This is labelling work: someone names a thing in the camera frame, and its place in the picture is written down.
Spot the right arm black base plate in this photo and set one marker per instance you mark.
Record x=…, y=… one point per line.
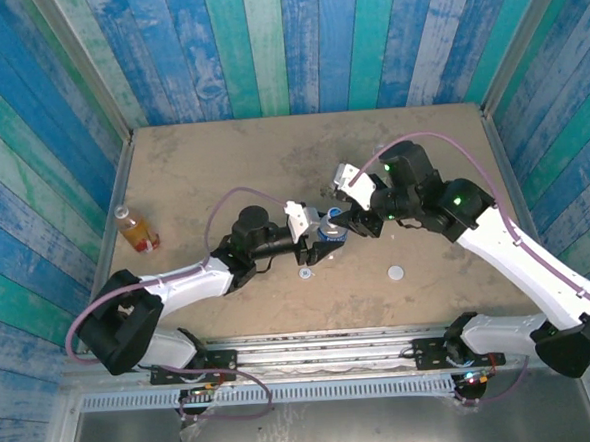
x=428, y=355

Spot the aluminium corner post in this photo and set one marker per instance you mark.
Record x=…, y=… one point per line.
x=524, y=41
x=86, y=68

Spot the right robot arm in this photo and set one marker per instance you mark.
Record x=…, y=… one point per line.
x=528, y=267

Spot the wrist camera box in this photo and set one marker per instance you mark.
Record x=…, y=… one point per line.
x=299, y=221
x=355, y=187

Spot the steel sheet panel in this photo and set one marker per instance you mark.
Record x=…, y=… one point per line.
x=363, y=432

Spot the aluminium mounting rail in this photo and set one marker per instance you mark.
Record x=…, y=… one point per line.
x=323, y=354

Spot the small electronics board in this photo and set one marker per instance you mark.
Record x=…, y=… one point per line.
x=472, y=378
x=200, y=392

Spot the blue topped white cap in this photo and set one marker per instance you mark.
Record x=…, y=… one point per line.
x=335, y=211

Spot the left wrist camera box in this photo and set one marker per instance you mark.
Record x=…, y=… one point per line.
x=299, y=221

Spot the plain white bottle cap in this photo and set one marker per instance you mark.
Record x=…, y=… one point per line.
x=396, y=273

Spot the blue label water bottle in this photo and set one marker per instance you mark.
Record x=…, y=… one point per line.
x=333, y=234

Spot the aluminium table side rail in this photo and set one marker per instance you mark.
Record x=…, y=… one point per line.
x=508, y=165
x=107, y=245

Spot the small clear white cap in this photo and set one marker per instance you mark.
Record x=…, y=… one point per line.
x=304, y=273

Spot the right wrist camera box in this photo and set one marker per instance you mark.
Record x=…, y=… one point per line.
x=355, y=187

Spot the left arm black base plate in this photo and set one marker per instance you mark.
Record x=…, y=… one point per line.
x=224, y=365

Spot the orange juice bottle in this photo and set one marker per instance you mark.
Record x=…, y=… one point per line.
x=140, y=235

